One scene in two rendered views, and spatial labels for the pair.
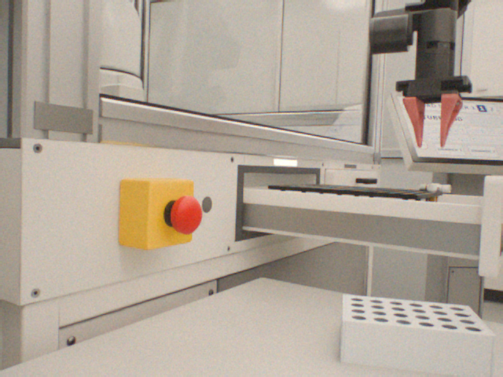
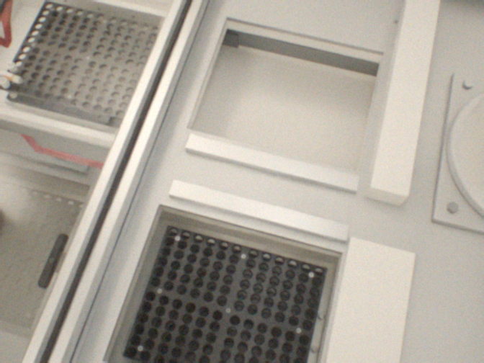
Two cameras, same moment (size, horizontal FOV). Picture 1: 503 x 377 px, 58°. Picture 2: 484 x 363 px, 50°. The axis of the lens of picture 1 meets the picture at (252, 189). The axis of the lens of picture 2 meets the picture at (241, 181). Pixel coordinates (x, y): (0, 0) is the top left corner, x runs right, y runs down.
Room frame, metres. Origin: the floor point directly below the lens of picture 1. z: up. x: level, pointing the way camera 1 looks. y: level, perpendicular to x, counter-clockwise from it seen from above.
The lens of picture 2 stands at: (1.25, -0.08, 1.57)
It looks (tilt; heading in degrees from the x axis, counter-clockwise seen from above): 67 degrees down; 162
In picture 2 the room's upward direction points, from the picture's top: 1 degrees clockwise
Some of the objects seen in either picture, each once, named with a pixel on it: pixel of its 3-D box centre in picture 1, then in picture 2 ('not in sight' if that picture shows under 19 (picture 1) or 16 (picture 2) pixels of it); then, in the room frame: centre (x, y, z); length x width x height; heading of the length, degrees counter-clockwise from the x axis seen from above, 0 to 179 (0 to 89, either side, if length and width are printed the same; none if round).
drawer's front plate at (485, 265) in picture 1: (500, 217); not in sight; (0.60, -0.33, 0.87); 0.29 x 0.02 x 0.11; 148
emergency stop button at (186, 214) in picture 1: (182, 214); not in sight; (0.47, 0.07, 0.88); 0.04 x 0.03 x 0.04; 148
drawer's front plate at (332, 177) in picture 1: (353, 194); not in sight; (1.04, -0.23, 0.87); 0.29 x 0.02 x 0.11; 148
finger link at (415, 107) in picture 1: (430, 117); not in sight; (0.71, -0.27, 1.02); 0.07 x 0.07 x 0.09; 57
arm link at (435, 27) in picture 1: (432, 31); not in sight; (0.71, -0.27, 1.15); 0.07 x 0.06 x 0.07; 66
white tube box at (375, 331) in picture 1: (409, 332); not in sight; (0.42, -0.15, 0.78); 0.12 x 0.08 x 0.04; 79
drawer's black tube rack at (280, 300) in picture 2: not in sight; (228, 314); (1.15, -0.06, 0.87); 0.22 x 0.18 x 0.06; 58
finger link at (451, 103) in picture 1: (434, 117); not in sight; (0.70, -0.28, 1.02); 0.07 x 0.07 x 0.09; 57
